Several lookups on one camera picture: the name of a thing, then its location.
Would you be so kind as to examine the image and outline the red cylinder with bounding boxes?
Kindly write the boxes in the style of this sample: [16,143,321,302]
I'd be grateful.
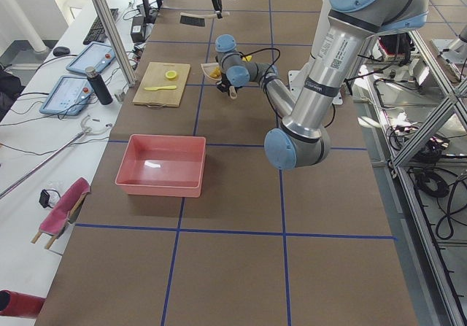
[1,290,45,319]

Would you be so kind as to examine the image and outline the brown toy potato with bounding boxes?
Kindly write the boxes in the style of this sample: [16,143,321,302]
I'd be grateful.
[209,67,221,79]

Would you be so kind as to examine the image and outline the black water bottle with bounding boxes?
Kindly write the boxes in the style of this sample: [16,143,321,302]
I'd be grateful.
[85,66,112,105]

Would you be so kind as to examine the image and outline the blue tablet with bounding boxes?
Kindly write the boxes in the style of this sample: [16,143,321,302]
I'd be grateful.
[39,76,93,116]
[66,42,115,75]

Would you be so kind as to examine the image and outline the black power adapter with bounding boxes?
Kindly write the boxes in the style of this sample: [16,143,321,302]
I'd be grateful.
[130,15,146,43]

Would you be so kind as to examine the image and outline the yellow toy lemon slices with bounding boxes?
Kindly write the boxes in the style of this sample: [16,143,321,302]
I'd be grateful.
[165,70,178,80]

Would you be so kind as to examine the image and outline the metal reacher pole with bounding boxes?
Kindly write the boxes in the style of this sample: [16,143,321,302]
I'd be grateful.
[0,115,113,200]

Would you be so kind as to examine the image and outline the blue tablet near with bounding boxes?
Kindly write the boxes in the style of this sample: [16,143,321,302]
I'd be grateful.
[39,76,93,116]

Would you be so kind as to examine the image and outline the pink cloth on wooden rack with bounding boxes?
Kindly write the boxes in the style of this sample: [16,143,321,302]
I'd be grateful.
[31,177,90,249]

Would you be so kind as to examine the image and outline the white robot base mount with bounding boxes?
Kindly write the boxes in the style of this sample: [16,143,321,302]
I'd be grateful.
[287,58,346,106]

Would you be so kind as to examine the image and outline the bamboo cutting board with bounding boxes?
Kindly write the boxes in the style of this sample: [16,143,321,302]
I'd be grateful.
[132,62,190,108]

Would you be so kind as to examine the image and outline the beige plastic dustpan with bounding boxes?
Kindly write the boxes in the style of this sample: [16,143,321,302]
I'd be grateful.
[201,63,238,100]

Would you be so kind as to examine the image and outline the pink plastic bin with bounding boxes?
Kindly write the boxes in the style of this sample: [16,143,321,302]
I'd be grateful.
[115,134,207,198]

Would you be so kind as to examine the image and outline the yellow plastic toy knife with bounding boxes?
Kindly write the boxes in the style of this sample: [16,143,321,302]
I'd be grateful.
[144,85,177,92]

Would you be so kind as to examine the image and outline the black keyboard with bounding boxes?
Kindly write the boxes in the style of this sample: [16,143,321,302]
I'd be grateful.
[82,17,107,45]

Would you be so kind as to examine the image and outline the beige brush black bristles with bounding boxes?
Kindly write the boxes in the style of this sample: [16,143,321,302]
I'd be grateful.
[180,12,231,27]

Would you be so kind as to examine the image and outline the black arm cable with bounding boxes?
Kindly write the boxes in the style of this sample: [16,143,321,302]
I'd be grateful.
[236,47,395,130]

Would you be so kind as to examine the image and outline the aluminium frame post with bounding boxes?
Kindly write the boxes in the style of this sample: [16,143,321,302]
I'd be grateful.
[91,0,136,88]

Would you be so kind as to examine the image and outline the black computer mouse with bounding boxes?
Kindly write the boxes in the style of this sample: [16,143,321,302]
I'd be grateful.
[52,46,71,57]

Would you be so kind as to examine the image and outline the blue tablet far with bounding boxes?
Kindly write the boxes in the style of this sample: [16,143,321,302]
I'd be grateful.
[66,42,115,75]

